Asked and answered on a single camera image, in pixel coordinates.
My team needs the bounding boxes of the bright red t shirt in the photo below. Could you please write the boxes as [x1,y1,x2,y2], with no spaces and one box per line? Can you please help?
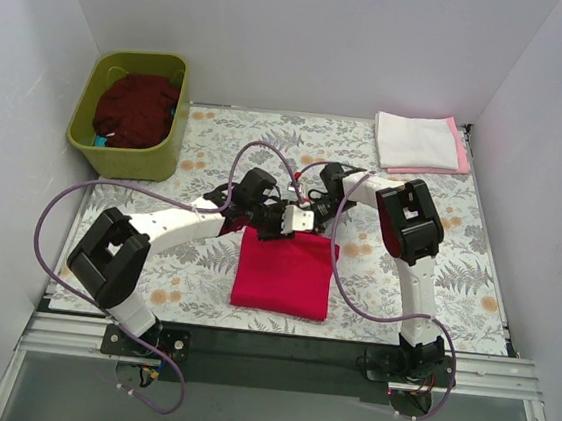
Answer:
[229,227,340,322]

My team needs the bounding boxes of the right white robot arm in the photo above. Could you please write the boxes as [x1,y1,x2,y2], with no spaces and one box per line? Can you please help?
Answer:
[309,162,450,383]

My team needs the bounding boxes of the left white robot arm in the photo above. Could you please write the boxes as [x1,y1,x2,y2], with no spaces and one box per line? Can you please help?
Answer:
[67,168,294,357]

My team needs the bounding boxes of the floral patterned table mat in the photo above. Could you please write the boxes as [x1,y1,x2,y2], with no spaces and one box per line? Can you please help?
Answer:
[69,106,507,356]

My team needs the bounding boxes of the folded white t shirt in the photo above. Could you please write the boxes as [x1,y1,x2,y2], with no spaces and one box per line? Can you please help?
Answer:
[374,111,461,171]

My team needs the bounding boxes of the olive green plastic bin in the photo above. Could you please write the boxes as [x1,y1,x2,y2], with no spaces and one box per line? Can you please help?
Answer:
[67,51,190,182]

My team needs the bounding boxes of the folded pink t shirt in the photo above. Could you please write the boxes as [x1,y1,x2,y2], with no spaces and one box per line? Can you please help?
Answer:
[382,117,470,175]

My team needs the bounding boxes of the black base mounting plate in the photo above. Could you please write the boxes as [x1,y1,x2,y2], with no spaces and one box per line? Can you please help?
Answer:
[96,314,461,414]

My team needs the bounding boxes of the dark maroon t shirt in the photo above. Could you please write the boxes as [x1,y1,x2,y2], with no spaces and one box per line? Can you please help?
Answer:
[92,73,180,150]

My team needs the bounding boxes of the teal cloth in bin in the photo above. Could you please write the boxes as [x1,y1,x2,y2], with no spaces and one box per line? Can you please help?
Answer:
[94,136,107,148]

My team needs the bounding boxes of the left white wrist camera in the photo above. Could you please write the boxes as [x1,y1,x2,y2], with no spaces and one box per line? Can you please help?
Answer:
[281,204,315,235]

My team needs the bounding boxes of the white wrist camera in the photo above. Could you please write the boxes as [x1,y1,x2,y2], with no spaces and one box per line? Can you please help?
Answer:
[281,204,315,235]
[287,172,309,208]

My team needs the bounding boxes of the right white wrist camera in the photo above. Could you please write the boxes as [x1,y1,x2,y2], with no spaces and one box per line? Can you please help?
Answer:
[287,172,309,208]

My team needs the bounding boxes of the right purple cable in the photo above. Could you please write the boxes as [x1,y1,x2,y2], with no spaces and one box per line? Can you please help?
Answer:
[267,159,479,421]

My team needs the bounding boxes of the purple cable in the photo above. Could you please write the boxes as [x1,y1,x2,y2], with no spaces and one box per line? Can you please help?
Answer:
[267,159,479,421]
[15,117,319,421]

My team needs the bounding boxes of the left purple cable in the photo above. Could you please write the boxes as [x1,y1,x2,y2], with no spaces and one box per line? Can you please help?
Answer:
[15,117,319,421]

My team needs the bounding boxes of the aluminium frame rail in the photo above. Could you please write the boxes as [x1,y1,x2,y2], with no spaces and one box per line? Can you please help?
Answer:
[18,312,544,402]

